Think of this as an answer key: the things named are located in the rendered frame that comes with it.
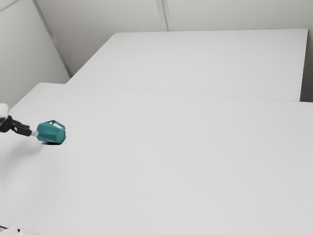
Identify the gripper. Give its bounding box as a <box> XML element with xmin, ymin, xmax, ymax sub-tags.
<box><xmin>0</xmin><ymin>115</ymin><xmax>39</xmax><ymax>138</ymax></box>

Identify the teal faceted mug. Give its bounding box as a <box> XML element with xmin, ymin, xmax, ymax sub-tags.
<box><xmin>36</xmin><ymin>119</ymin><xmax>67</xmax><ymax>144</ymax></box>

